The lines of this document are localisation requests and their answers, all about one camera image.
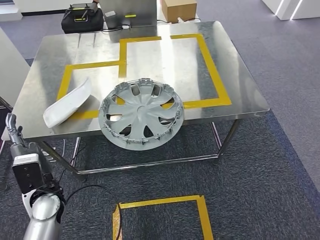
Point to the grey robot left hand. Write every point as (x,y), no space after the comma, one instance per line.
(17,140)

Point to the white curved plastic part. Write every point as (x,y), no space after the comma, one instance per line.
(65,106)

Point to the steel workbench table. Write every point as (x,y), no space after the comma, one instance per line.
(155,59)

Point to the white desk panel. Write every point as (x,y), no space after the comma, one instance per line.
(12,73)

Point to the small yellow tape rectangle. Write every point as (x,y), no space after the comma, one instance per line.
(65,78)

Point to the black carrying case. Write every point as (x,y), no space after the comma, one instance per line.
(82,26)

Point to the grey plastic hubcap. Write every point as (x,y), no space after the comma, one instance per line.
(140,112)

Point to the grey laptop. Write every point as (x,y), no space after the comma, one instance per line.
(130,10)

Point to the brown cardboard box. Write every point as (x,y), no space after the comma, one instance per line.
(180,11)

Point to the yellow floor tape square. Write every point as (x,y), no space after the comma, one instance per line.
(204,218)

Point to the large yellow tape rectangle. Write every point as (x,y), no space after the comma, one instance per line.
(212,73)

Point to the white lit block structure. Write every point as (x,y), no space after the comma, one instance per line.
(275,8)

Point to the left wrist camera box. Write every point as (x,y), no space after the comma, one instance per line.
(27,175)

